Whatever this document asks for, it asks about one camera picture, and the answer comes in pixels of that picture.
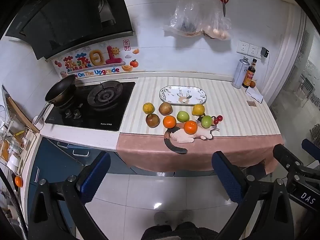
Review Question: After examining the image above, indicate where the wooden cutting board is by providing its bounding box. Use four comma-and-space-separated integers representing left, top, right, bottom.
4, 93, 40, 133

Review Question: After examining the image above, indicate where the yellow lemon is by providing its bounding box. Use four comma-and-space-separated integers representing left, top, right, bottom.
192, 104, 205, 116

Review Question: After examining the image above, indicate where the dark sauce bottle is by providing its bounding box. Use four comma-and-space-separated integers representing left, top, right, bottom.
242, 58, 258, 88

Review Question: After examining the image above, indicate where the striped cat print mat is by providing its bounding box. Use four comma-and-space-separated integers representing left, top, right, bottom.
116, 76, 285, 174

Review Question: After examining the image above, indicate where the white folded tissue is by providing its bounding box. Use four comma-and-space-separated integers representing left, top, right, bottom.
245, 87, 264, 103

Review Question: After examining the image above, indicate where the orange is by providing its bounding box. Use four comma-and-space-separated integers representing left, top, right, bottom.
163, 115, 177, 129
184, 120, 198, 135

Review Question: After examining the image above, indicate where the black gas stove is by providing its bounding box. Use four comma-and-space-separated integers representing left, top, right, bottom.
45, 81, 136, 132

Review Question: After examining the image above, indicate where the black range hood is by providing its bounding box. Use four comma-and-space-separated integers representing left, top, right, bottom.
5, 0, 134, 60

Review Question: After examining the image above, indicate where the plastic bag with eggs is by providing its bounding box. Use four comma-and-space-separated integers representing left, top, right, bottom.
197, 2, 232, 41

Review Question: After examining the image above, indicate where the black frying pan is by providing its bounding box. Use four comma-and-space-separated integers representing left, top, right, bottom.
35, 74, 77, 125

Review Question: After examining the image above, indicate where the colourful wall sticker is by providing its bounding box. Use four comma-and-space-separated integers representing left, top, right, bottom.
54, 39, 140, 78

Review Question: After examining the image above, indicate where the plastic bag with dark contents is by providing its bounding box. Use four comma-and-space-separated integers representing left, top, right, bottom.
164, 0, 202, 37

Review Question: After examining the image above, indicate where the blue kitchen cabinet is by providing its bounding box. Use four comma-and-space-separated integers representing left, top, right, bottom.
26, 136, 140, 230

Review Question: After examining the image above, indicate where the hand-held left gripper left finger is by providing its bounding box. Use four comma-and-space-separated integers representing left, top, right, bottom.
27, 151, 112, 240

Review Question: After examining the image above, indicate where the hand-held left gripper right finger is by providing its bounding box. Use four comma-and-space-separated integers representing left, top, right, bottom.
212, 151, 300, 240

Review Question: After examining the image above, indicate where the patterned white oval plate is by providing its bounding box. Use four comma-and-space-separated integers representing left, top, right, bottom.
159, 85, 208, 105

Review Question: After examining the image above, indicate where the dark brown apple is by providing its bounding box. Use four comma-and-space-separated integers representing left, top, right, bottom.
146, 113, 160, 128

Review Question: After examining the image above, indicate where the white wall socket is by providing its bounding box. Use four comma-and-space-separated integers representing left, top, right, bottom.
247, 44, 260, 57
237, 41, 250, 55

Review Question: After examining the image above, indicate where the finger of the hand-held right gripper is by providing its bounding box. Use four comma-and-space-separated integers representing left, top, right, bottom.
301, 139, 320, 159
272, 144, 309, 184

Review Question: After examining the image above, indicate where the green apple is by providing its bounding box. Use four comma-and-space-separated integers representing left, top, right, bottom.
201, 115, 213, 128
177, 110, 190, 123

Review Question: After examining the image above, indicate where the glass door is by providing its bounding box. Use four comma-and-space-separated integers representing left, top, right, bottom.
270, 12, 320, 145

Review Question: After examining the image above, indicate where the silver spray can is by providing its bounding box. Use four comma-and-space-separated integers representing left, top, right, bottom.
232, 56, 250, 88

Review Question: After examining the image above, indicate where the brown pear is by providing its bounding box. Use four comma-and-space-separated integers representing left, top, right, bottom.
159, 102, 173, 116

